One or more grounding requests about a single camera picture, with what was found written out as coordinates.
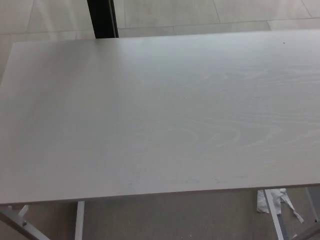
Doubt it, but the white table brace with bracket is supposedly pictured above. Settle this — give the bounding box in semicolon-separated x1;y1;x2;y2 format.
0;204;51;240

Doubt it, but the thin white table frame bar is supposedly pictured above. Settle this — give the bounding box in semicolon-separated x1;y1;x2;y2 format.
305;186;320;223

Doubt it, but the black vertical pillar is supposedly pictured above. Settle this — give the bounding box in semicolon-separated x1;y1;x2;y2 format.
86;0;120;40

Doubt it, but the torn white paper scrap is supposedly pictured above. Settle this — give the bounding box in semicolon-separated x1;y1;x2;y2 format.
256;188;305;224

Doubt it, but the white table leg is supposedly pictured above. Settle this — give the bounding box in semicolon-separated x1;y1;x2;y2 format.
264;190;292;240
74;200;86;240

